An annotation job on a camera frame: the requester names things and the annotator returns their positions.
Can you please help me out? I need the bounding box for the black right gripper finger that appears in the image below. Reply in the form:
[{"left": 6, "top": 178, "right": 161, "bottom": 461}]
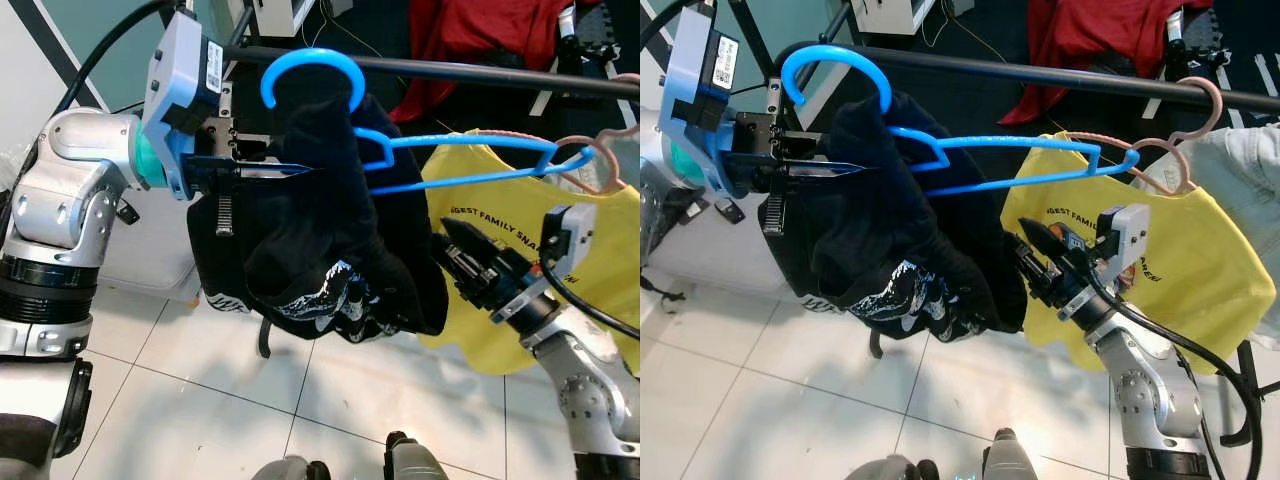
[
  {"left": 437, "top": 240, "right": 481, "bottom": 296},
  {"left": 1018, "top": 222, "right": 1073, "bottom": 269},
  {"left": 1015, "top": 245, "right": 1056, "bottom": 293},
  {"left": 442, "top": 220, "right": 501, "bottom": 271}
]

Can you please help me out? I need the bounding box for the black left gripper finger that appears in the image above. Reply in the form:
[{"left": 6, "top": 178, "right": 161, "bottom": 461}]
[
  {"left": 215, "top": 160, "right": 316, "bottom": 184},
  {"left": 775, "top": 160, "right": 866, "bottom": 184}
]

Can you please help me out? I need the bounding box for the black t-shirt white print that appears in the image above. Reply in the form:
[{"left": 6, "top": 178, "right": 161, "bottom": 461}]
[
  {"left": 775, "top": 90, "right": 1031, "bottom": 344},
  {"left": 187, "top": 92, "right": 451, "bottom": 344}
]

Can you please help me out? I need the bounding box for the blue plastic clothes hanger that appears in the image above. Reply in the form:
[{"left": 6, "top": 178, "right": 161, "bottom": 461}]
[
  {"left": 260, "top": 47, "right": 598, "bottom": 198},
  {"left": 780, "top": 45, "right": 1141, "bottom": 198}
]

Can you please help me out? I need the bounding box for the pink clothes hanger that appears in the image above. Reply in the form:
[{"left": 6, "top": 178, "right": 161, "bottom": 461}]
[
  {"left": 1065, "top": 78, "right": 1226, "bottom": 196},
  {"left": 460, "top": 72, "right": 641, "bottom": 196}
]

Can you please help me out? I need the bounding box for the yellow cartoon print t-shirt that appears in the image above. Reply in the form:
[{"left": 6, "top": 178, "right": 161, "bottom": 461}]
[
  {"left": 418, "top": 130, "right": 641, "bottom": 377},
  {"left": 1000, "top": 132, "right": 1276, "bottom": 376}
]

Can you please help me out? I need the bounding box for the white box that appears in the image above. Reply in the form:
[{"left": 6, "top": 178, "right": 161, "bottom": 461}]
[
  {"left": 860, "top": 0, "right": 946, "bottom": 36},
  {"left": 240, "top": 0, "right": 326, "bottom": 39}
]

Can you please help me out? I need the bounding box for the black metal clothes rack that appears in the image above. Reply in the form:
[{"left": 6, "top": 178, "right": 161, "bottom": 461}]
[
  {"left": 730, "top": 0, "right": 1280, "bottom": 448},
  {"left": 165, "top": 0, "right": 641, "bottom": 101}
]

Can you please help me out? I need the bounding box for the pale grey garment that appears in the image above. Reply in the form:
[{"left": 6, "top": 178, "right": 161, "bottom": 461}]
[{"left": 1140, "top": 125, "right": 1280, "bottom": 351}]

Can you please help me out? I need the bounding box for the black white device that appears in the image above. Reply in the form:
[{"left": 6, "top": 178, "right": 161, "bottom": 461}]
[
  {"left": 1165, "top": 10, "right": 1233, "bottom": 76},
  {"left": 555, "top": 5, "right": 623, "bottom": 76}
]

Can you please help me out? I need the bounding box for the red draped cloth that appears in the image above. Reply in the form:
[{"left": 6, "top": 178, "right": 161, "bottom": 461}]
[
  {"left": 1000, "top": 0, "right": 1186, "bottom": 126},
  {"left": 392, "top": 0, "right": 566, "bottom": 123}
]

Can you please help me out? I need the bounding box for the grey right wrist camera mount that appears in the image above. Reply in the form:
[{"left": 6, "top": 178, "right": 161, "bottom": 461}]
[
  {"left": 1095, "top": 203, "right": 1151, "bottom": 286},
  {"left": 545, "top": 205, "right": 599, "bottom": 291}
]

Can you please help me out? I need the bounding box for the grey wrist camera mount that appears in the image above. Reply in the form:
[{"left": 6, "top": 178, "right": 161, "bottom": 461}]
[
  {"left": 545, "top": 205, "right": 599, "bottom": 291},
  {"left": 660, "top": 10, "right": 741, "bottom": 196},
  {"left": 140, "top": 12, "right": 226, "bottom": 201},
  {"left": 1095, "top": 203, "right": 1151, "bottom": 286}
]

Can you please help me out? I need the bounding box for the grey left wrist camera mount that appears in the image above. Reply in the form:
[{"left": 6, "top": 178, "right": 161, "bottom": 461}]
[
  {"left": 140, "top": 12, "right": 226, "bottom": 201},
  {"left": 660, "top": 10, "right": 741, "bottom": 196}
]

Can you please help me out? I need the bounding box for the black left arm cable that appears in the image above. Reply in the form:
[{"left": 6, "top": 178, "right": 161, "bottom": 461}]
[
  {"left": 640, "top": 0, "right": 716, "bottom": 46},
  {"left": 60, "top": 0, "right": 191, "bottom": 116}
]

